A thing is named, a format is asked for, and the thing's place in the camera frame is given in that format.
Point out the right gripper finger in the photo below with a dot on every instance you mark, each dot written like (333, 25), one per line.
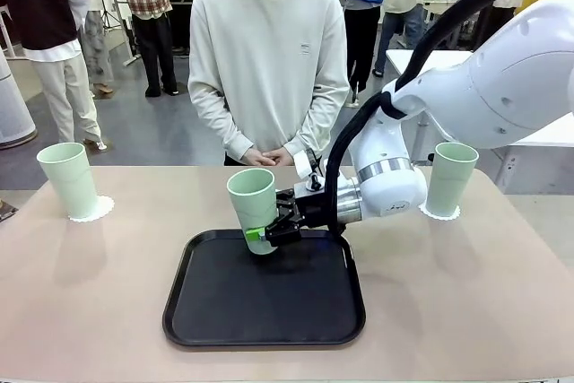
(282, 232)
(286, 204)

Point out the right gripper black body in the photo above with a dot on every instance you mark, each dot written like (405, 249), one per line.
(316, 212)

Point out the pale green plastic cup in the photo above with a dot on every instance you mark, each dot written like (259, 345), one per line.
(448, 181)
(72, 181)
(253, 203)

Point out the white scalloped paper coaster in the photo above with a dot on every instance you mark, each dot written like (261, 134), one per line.
(104, 209)
(455, 215)

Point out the person's left forearm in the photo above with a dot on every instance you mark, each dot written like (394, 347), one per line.
(320, 109)

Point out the person's right forearm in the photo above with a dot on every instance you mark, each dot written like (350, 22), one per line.
(215, 114)

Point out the person's left hand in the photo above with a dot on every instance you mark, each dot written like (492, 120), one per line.
(281, 156)

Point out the person's right hand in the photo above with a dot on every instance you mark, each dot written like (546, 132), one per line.
(256, 158)

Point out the black plastic serving tray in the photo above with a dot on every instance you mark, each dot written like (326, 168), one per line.
(264, 307)

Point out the person in beige sweatshirt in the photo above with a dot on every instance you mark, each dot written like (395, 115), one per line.
(269, 42)

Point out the bystander in blue jeans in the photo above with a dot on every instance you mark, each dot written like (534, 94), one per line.
(401, 24)

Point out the bystander in patterned grey trousers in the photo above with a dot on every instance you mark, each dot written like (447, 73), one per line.
(96, 51)

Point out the bystander in white top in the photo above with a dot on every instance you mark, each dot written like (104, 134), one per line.
(495, 24)

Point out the bystander in black shirt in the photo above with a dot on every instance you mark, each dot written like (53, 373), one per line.
(45, 11)

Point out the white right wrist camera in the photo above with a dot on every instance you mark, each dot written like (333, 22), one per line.
(304, 165)

